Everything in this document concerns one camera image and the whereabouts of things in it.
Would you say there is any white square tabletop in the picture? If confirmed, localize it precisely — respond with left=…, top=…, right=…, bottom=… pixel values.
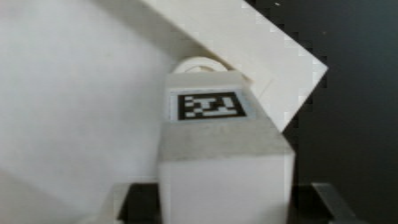
left=0, top=0, right=327, bottom=224

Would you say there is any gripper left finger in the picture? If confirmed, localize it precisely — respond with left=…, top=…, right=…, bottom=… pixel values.
left=96, top=182, right=164, bottom=224

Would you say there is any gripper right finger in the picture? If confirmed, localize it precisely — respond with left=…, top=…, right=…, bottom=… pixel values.
left=290, top=182, right=370, bottom=224

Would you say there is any white table leg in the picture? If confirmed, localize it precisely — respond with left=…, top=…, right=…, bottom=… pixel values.
left=157, top=57, right=295, bottom=224

